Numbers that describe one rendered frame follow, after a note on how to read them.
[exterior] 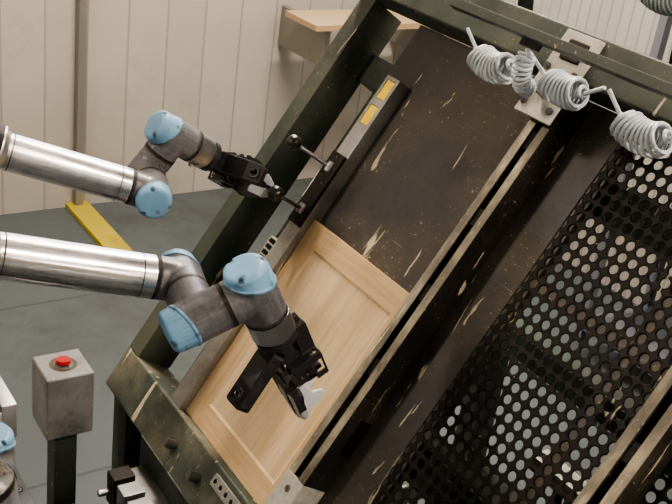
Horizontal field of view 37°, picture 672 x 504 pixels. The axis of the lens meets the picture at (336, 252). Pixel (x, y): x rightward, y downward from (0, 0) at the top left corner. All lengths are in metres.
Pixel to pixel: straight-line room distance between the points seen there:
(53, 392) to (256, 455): 0.56
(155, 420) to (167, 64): 3.33
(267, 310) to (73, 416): 1.13
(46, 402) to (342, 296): 0.79
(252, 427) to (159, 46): 3.51
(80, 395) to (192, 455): 0.36
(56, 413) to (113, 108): 3.17
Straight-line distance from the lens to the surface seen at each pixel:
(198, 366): 2.51
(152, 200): 2.09
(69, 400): 2.61
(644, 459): 1.72
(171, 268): 1.68
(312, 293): 2.34
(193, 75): 5.72
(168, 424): 2.52
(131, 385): 2.68
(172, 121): 2.20
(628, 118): 1.80
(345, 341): 2.23
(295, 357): 1.71
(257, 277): 1.56
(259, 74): 5.91
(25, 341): 4.48
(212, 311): 1.58
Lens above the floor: 2.36
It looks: 26 degrees down
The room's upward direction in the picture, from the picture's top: 8 degrees clockwise
